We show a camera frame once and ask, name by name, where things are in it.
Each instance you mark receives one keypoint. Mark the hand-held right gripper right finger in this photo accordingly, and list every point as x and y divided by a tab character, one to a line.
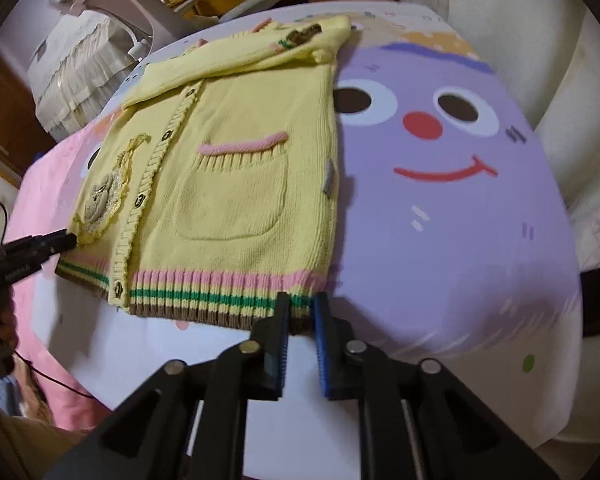
325	355

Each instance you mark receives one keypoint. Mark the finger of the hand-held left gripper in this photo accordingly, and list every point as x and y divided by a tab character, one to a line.
35	250

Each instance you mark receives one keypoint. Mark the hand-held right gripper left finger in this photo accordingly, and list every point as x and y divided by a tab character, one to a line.
279	350

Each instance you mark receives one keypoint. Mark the yellow knit cardigan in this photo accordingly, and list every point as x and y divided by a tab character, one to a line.
230	160

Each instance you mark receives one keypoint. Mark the pink blanket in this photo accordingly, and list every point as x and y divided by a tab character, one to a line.
35	290

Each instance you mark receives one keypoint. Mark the brown wooden door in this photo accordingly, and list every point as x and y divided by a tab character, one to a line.
5	110

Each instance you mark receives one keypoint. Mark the cream lace furniture cover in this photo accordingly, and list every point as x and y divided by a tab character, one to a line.
80	80

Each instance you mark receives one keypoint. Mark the cartoon printed sheet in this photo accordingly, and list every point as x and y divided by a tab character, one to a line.
455	210

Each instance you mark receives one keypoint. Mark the beige cloth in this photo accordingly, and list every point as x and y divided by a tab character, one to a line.
20	445

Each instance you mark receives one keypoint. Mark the grey office chair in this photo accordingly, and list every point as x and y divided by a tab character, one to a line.
130	5

